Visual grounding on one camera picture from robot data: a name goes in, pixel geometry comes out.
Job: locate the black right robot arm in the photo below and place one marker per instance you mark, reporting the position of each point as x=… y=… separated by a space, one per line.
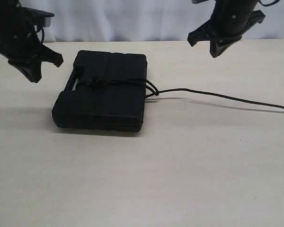
x=229 y=21

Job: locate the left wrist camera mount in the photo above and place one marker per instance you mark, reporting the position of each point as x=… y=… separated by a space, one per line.
x=38 y=17

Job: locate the white backdrop curtain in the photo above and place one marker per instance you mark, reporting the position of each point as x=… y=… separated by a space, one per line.
x=141 y=20

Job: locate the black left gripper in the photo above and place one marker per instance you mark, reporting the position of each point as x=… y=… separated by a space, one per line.
x=22 y=43

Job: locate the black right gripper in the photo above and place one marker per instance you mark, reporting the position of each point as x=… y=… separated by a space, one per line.
x=229 y=20

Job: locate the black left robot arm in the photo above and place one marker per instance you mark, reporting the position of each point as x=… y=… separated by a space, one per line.
x=22 y=39

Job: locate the black plastic carrying case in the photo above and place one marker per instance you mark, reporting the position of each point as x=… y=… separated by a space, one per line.
x=105 y=91

